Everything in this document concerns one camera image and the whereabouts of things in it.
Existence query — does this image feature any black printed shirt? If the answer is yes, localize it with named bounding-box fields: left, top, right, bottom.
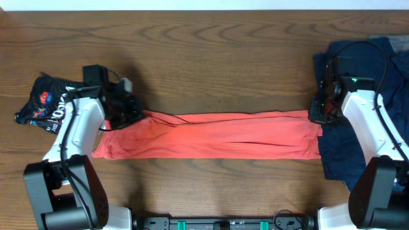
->
left=14, top=72, right=84, bottom=134

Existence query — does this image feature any red soccer t-shirt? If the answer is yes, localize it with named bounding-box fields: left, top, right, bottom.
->
left=92, top=111, right=323, bottom=160

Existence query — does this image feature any grey garment under pile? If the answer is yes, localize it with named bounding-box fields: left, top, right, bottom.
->
left=368, top=35, right=409, bottom=53

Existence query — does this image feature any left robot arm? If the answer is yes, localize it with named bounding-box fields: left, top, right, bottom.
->
left=15, top=65, right=144, bottom=230

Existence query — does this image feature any navy blue shirt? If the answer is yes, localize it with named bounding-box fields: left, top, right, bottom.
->
left=318, top=37, right=408, bottom=190

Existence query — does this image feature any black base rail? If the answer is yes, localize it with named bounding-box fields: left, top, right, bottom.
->
left=133, top=210, right=319, bottom=230

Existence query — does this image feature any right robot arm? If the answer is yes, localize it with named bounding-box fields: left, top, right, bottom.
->
left=309, top=56, right=408, bottom=230

